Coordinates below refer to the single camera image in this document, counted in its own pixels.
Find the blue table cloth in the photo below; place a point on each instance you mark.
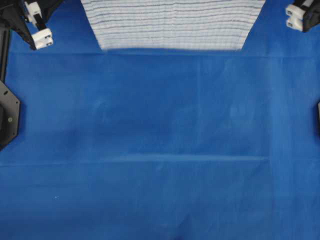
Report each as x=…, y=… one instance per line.
x=160, y=144

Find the black left rail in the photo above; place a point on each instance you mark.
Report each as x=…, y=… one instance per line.
x=3, y=52

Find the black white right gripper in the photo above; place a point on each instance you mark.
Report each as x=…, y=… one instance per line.
x=303, y=15

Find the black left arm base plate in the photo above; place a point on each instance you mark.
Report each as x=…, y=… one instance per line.
x=9, y=115

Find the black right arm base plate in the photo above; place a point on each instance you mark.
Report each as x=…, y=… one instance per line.
x=318, y=117

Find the white blue striped towel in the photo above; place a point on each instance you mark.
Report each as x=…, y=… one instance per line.
x=201, y=25

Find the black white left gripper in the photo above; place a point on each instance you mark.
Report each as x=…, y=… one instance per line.
x=28, y=19

